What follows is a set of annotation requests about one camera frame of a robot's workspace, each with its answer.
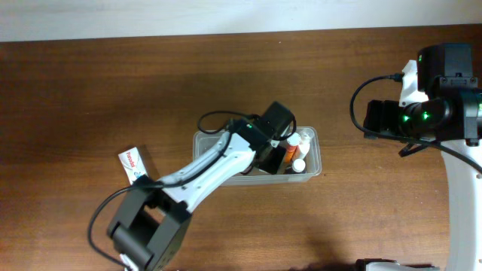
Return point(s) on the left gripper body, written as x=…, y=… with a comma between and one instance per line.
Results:
x=272, y=161

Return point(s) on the white spray bottle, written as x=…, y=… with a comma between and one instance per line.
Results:
x=306, y=136

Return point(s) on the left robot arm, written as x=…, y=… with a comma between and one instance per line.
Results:
x=152, y=219

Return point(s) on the white Panadol box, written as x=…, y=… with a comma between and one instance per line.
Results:
x=132, y=163

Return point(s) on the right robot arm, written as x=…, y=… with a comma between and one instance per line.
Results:
x=440, y=107

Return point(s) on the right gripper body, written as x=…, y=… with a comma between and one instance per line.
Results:
x=375, y=118

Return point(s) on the orange tube white cap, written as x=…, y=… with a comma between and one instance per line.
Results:
x=291, y=144

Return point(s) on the clear plastic container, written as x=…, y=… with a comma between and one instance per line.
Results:
x=256, y=176

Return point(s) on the dark bottle white cap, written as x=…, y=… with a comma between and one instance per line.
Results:
x=298, y=166

